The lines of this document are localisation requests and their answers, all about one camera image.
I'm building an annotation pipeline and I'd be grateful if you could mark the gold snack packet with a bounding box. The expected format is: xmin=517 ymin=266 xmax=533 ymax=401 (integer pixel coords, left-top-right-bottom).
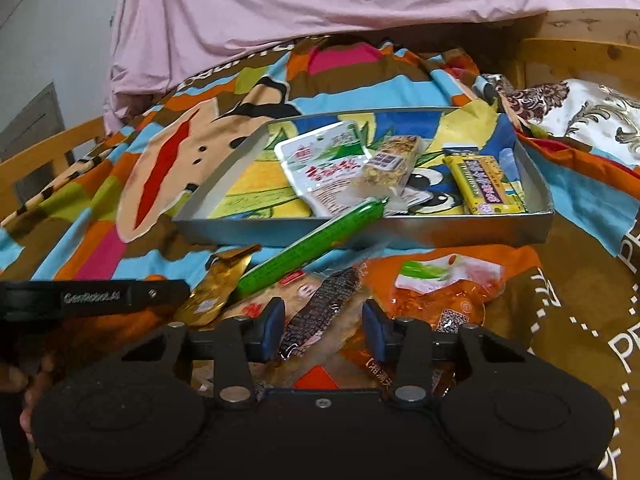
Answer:
xmin=172 ymin=244 xmax=264 ymax=326

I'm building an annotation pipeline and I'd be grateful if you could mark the dark brown snack packet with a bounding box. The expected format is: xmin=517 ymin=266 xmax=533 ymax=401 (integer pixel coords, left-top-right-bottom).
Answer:
xmin=277 ymin=267 xmax=369 ymax=361

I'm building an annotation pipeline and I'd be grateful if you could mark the white green snack packet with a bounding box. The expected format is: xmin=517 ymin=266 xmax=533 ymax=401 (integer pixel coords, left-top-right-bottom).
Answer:
xmin=274 ymin=120 xmax=383 ymax=219

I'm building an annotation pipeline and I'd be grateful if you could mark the pale snack packet red print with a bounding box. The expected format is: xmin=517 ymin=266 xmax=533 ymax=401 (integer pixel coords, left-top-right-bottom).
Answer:
xmin=220 ymin=270 xmax=372 ymax=392

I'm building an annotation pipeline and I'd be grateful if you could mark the clear nut bar packet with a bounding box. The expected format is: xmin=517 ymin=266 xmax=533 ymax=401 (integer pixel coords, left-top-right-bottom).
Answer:
xmin=350 ymin=134 xmax=424 ymax=202

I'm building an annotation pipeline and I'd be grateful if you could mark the white brown floral quilt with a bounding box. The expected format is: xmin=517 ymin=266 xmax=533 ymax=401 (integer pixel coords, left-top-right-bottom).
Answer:
xmin=480 ymin=74 xmax=640 ymax=182

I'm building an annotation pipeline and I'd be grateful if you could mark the orange snack packet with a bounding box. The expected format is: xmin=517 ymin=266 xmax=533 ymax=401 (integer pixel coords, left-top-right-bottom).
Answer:
xmin=345 ymin=254 xmax=504 ymax=401

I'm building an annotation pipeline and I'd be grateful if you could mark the yellow snack packet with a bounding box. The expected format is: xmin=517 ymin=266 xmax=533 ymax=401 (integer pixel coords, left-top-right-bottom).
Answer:
xmin=442 ymin=154 xmax=529 ymax=216

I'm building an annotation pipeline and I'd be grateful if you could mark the green sausage stick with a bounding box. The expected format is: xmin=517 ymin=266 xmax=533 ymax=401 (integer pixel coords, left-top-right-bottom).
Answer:
xmin=235 ymin=197 xmax=391 ymax=299

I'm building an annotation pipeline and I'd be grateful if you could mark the person's left hand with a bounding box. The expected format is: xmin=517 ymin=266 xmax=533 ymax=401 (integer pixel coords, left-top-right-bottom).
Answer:
xmin=0 ymin=352 xmax=57 ymax=443

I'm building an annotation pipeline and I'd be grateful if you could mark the printed monkey blanket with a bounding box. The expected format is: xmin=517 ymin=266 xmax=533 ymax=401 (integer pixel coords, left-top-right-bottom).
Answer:
xmin=0 ymin=35 xmax=640 ymax=480

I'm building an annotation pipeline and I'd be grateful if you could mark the pink bed sheet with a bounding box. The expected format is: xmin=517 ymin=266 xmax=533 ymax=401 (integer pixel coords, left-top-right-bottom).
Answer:
xmin=102 ymin=0 xmax=637 ymax=134

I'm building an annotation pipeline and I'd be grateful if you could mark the wooden bed frame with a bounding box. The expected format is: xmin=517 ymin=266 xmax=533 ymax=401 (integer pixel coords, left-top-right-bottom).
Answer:
xmin=500 ymin=7 xmax=640 ymax=97

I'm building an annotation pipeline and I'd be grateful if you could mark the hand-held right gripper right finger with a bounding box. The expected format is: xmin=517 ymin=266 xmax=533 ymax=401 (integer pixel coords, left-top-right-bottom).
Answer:
xmin=361 ymin=299 xmax=538 ymax=405

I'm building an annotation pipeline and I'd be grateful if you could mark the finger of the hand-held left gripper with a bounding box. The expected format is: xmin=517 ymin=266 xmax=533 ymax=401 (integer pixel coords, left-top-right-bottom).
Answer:
xmin=125 ymin=280 xmax=192 ymax=312

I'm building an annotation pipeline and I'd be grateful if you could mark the dinosaur print tray box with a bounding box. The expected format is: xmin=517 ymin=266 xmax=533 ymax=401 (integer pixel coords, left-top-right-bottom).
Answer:
xmin=172 ymin=106 xmax=555 ymax=250

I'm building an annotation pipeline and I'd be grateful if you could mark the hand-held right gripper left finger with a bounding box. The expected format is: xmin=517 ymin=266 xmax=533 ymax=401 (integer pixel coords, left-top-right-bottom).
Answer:
xmin=112 ymin=297 xmax=287 ymax=407

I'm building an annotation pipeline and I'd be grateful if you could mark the wooden bed rail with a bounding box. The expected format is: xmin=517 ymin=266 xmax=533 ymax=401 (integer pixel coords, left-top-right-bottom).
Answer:
xmin=0 ymin=115 xmax=109 ymax=227

